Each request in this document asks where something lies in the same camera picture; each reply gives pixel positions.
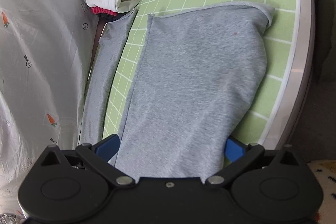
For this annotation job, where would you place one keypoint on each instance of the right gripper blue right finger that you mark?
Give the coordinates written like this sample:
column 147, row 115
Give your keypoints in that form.
column 238, row 151

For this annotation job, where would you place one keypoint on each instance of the red checked garment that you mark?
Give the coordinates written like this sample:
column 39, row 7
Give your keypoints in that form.
column 99, row 10

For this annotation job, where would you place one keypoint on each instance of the green grid mat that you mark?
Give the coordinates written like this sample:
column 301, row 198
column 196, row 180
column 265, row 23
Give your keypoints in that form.
column 260, row 124

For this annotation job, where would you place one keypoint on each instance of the black folded garment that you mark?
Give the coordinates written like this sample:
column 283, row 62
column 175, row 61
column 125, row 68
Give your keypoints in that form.
column 111, row 18

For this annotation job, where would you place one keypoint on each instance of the grey sweatpants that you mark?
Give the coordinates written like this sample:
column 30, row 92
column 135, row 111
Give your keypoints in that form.
column 197, row 76

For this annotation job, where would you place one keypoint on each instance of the white carrot-print quilt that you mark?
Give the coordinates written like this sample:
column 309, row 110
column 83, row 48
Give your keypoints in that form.
column 46, row 49

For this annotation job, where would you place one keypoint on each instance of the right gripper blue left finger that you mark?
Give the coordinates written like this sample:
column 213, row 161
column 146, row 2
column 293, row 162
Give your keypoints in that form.
column 102, row 151

